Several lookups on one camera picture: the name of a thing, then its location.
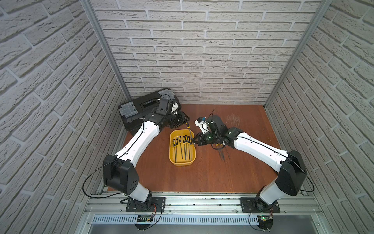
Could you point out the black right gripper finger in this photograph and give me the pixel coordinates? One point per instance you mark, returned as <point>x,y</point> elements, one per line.
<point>196,142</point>
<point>198,137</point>

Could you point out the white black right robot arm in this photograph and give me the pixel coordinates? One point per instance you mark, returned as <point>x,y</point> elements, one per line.
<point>289,165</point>

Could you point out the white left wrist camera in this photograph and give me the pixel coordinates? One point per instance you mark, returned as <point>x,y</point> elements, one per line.
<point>175,106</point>

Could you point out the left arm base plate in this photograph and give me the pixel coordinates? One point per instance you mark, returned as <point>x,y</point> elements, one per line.
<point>150,205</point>

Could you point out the black plastic toolbox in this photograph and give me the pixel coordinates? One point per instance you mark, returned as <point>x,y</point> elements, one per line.
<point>133,112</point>

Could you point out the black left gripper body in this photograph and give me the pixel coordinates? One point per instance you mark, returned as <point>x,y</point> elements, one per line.
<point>177,117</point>

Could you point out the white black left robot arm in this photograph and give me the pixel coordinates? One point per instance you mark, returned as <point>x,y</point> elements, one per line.
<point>119,171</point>

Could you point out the yellow plastic tray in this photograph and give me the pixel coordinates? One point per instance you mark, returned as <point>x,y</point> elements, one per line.
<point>181,153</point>

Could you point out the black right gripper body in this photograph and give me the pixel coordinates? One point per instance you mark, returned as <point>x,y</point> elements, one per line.
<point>209,137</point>

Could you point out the right controller board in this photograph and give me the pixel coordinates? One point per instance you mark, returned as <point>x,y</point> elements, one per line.
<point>265,222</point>

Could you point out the controller board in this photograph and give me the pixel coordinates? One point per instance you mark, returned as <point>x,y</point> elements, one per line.
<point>143,222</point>
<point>265,222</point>

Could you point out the left controller board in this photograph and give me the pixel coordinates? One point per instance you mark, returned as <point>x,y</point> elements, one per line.
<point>143,222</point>

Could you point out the black yellow file six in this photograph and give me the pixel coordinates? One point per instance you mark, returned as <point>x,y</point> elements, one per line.
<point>189,138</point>

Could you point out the aluminium front rail frame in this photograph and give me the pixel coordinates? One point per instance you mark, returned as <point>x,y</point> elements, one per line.
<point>202,209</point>

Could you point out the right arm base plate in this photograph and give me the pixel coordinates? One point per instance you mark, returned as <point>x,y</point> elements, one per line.
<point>256,205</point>

